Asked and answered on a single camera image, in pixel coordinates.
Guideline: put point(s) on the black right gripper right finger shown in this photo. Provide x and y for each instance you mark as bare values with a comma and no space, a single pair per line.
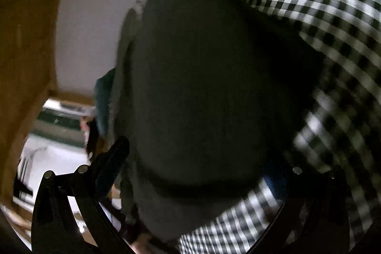
313,216

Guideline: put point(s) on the black white gingham bedsheet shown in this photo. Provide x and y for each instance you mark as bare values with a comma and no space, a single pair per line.
346,121

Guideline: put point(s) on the black large garment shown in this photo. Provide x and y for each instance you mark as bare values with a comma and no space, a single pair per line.
210,95

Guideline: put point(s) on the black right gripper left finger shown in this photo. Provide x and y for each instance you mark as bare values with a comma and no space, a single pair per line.
54,229

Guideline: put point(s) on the teal pillow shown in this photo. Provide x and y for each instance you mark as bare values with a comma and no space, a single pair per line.
102,93

